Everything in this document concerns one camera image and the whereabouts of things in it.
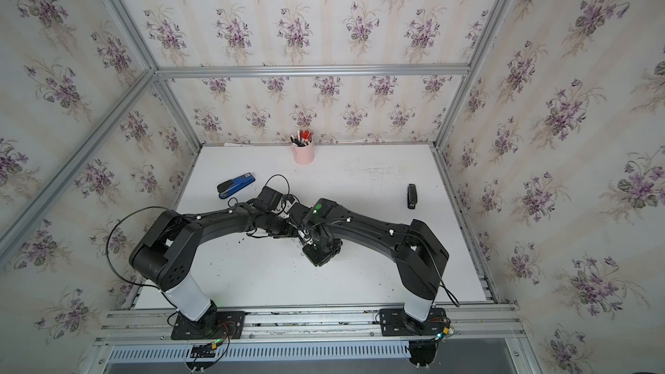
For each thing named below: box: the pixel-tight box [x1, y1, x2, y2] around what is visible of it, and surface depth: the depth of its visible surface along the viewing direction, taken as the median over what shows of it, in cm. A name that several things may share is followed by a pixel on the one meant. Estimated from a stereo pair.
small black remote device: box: [406, 183, 419, 210], surface depth 100 cm
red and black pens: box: [290, 129, 314, 148], surface depth 110 cm
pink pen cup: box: [290, 140, 316, 166], surface depth 116 cm
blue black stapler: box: [217, 172, 256, 200], surface depth 104 cm
